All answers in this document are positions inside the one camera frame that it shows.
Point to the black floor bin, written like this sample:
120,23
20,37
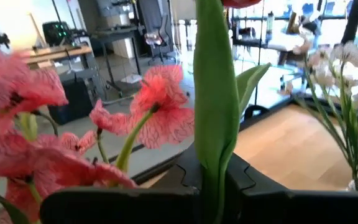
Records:
73,102

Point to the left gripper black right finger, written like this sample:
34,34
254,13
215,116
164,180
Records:
291,208

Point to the office chair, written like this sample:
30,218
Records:
160,39

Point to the grey cabinet with machine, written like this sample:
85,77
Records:
117,12

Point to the black standing panel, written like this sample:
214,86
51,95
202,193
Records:
151,12

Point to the pink flower bunch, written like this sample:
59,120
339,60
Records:
163,93

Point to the red tulip with green leaves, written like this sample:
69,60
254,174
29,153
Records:
216,93

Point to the black side table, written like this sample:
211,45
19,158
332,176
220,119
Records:
117,31

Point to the wooden desk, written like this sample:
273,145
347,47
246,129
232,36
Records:
57,51

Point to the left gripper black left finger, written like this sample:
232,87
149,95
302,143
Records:
120,208

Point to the black box with green lights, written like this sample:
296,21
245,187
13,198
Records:
53,34

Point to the black vertical post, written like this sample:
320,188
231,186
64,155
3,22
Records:
351,21

